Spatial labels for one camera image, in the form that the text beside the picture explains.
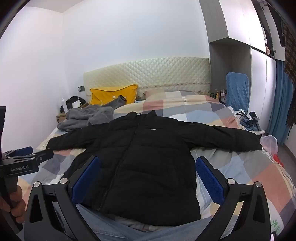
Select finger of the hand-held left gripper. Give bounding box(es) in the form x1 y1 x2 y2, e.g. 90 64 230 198
32 148 54 164
13 146 33 158

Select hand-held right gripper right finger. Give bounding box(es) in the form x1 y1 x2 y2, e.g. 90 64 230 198
195 156 271 241

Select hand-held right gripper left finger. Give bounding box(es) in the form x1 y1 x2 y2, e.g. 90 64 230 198
24 156 102 241

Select black puffer jacket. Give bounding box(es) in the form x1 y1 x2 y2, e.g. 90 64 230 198
46 110 263 226

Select person's left hand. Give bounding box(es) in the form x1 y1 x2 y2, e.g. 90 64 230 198
0 185 26 224

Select checked pastel duvet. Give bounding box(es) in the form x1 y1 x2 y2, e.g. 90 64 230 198
35 90 296 241

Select wooden nightstand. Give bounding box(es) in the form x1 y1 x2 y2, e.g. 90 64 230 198
56 112 70 124

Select grey hoodie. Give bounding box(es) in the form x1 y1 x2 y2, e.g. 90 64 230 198
57 96 127 133

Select black bag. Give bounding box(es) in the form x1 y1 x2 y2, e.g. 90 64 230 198
66 96 87 111

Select white plastic bag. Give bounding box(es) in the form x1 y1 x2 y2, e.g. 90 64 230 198
260 135 278 158

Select person's blue jeans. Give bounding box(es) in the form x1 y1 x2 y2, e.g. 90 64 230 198
76 204 223 241

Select red plastic bag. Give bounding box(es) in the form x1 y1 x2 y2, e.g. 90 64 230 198
273 152 284 167

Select row of small bottles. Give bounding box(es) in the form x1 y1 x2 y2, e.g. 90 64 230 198
210 89 227 103

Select yellow pillow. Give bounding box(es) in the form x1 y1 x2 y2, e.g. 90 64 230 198
89 84 139 106

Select blue cloth-covered chair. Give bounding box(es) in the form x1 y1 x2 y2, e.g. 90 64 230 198
226 72 250 112

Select pink pillow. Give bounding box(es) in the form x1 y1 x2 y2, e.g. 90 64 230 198
143 90 201 100

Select blue curtain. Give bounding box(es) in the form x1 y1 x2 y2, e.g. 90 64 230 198
268 60 295 147

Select cream quilted headboard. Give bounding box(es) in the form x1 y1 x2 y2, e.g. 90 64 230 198
83 57 211 102

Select brown patterned cloth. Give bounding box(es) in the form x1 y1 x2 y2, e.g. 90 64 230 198
280 18 296 128

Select grey and white wardrobe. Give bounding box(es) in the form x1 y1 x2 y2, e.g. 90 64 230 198
198 0 287 145

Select tangle of dark cables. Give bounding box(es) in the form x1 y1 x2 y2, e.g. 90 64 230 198
235 110 253 131

